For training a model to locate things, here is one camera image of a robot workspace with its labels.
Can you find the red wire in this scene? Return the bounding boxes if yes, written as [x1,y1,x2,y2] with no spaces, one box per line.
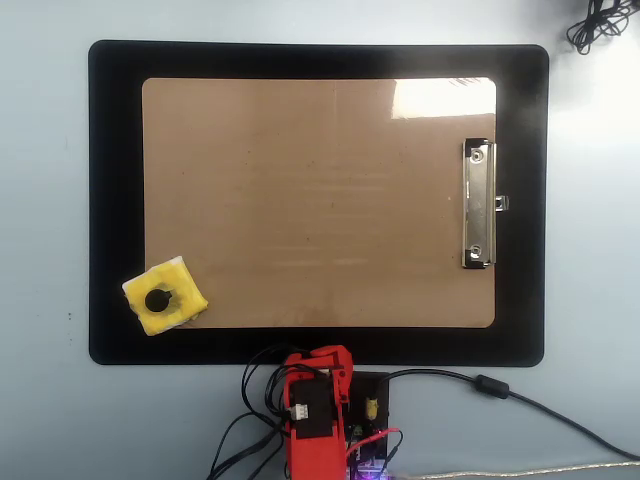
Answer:
[347,428,404,469]

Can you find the brown clipboard board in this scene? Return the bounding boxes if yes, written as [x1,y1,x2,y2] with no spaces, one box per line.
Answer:
[141,76,498,330]

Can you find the silver USB cable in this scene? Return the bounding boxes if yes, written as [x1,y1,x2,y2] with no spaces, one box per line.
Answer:
[394,459,640,480]

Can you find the black rectangular desk mat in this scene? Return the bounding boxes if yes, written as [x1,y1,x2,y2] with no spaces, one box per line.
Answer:
[88,39,550,367]

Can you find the black robot base board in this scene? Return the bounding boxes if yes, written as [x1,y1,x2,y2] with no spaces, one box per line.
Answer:
[344,372,392,480]

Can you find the black power cable with ferrite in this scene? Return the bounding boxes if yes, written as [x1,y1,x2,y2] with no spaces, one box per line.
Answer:
[383,368,640,461]

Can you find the yellow sponge with black knob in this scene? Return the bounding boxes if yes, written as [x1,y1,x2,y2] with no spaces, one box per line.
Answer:
[121,255,210,337]

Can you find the black servo wires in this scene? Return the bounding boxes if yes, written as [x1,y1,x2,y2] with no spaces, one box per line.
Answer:
[205,342,301,480]

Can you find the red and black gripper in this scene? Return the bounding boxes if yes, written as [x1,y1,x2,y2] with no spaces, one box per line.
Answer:
[283,344,355,404]

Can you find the silver metal clipboard clip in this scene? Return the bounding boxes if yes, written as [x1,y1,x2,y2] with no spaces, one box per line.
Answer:
[460,138,511,270]

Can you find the coiled black cable bundle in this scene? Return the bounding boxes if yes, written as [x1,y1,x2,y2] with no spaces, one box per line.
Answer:
[565,0,640,56]

